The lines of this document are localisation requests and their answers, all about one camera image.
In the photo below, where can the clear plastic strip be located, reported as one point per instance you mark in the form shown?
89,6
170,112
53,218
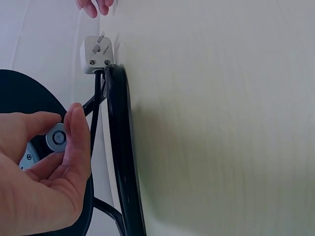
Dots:
98,29

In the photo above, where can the person's left hand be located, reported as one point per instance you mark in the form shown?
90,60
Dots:
37,196

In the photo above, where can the black round disc silver hub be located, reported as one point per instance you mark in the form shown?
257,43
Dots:
22,93

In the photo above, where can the person's right fingers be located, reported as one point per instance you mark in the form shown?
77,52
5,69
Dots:
91,6

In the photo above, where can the person's right hand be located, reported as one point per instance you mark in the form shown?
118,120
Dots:
91,6

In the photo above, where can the thick black glossy hoop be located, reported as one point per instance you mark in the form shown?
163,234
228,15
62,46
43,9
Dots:
120,123

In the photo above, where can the person's left thumb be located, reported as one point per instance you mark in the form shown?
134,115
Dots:
37,123

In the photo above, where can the white power plug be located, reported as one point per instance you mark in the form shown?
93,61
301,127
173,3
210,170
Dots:
97,59

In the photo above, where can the silver round knob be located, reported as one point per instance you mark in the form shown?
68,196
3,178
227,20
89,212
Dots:
57,137

